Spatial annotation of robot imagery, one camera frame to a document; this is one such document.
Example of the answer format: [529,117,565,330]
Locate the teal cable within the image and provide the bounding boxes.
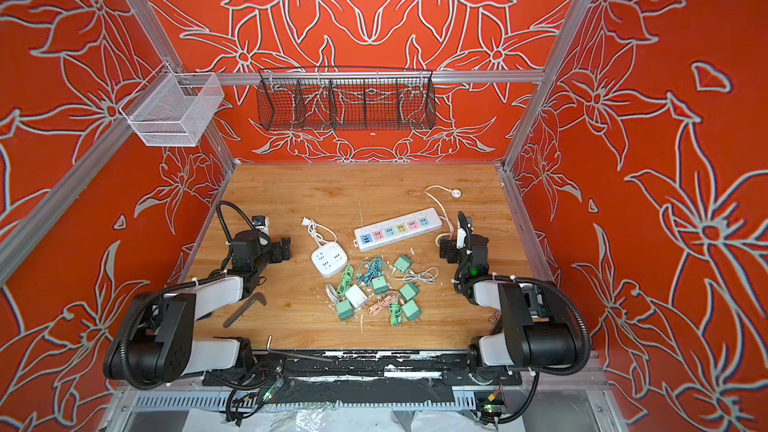
[356,256,386,287]

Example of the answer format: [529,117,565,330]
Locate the white charger plug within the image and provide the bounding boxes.
[344,284,369,311]

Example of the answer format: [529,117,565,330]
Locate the green charger with green cable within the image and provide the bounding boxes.
[336,266,355,321]

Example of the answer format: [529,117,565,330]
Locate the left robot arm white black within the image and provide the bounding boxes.
[103,201,292,390]

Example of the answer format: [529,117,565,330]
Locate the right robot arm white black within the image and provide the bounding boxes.
[438,234,592,376]

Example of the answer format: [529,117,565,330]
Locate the green charger plug upper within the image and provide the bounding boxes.
[393,255,412,274]

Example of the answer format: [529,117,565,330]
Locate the green charger plug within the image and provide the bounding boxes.
[371,276,390,295]
[399,283,420,302]
[401,300,422,322]
[393,255,412,274]

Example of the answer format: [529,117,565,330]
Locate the green charger plug middle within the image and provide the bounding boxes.
[399,283,420,302]

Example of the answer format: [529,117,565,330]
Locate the green charger plug lower right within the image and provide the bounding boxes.
[401,300,422,322]

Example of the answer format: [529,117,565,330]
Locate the green charger plug center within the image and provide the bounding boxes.
[371,276,390,295]

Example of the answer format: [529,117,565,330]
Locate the white square socket cube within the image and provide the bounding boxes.
[311,242,348,279]

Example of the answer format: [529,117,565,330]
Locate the black allen key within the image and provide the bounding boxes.
[223,292,267,328]

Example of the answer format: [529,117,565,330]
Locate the white multicolour power strip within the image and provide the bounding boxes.
[354,208,443,252]

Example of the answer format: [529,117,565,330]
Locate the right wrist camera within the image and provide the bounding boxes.
[456,211,471,250]

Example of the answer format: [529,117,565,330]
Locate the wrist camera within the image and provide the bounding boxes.
[250,215,269,234]
[456,211,471,250]

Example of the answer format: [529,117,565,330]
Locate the white thin cable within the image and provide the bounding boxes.
[400,266,440,286]

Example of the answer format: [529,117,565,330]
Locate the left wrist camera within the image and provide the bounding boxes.
[250,215,269,234]

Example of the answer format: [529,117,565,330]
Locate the white socket cube cable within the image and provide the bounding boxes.
[299,217,338,248]

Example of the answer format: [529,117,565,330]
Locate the white power strip cable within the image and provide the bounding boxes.
[424,184,463,247]

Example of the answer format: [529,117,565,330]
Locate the pink coiled cable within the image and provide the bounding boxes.
[367,290,401,317]

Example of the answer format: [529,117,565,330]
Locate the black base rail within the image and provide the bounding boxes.
[202,349,522,410]

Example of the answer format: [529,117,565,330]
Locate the black wire wall basket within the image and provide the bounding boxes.
[256,67,437,132]

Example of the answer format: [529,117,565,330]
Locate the clear plastic wall bin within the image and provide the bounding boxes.
[120,72,224,147]

